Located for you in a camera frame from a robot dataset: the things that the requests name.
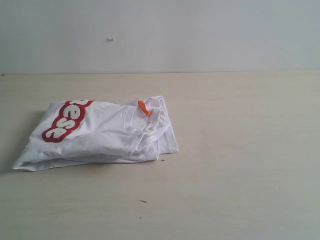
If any orange neck size label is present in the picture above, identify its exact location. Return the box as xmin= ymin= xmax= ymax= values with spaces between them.
xmin=137 ymin=100 xmax=152 ymax=117

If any white t-shirt red lettering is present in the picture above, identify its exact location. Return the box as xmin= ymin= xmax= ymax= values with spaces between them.
xmin=13 ymin=96 xmax=178 ymax=172

